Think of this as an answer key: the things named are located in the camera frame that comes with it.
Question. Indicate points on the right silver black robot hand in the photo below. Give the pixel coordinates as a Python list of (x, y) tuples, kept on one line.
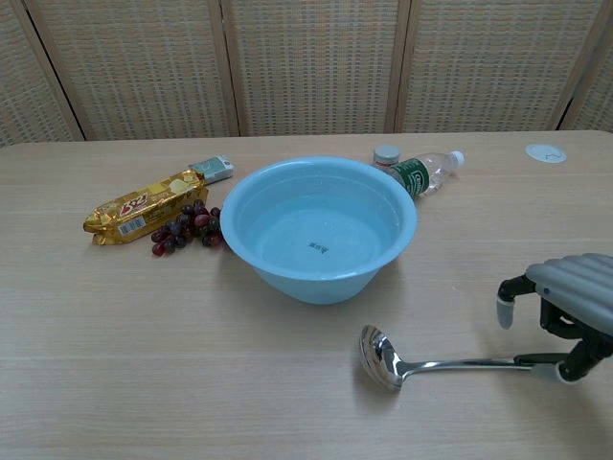
[(579, 287)]

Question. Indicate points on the metal ladle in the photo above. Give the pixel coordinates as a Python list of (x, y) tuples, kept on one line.
[(378, 352)]

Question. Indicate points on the light blue bowl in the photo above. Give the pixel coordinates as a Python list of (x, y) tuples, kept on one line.
[(316, 230)]

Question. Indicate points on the clear bottle with green label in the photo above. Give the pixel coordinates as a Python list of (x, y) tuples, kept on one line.
[(421, 175)]

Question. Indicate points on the small grey cap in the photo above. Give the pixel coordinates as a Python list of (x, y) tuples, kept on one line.
[(386, 156)]

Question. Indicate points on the woven bamboo folding screen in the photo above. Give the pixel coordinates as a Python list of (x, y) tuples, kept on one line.
[(306, 62)]

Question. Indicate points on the small green white box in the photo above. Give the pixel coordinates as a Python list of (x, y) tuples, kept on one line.
[(213, 167)]

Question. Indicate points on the bunch of dark red grapes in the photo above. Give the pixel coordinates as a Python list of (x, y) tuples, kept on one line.
[(191, 227)]

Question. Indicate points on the gold snack packet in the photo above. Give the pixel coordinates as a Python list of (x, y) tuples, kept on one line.
[(143, 206)]

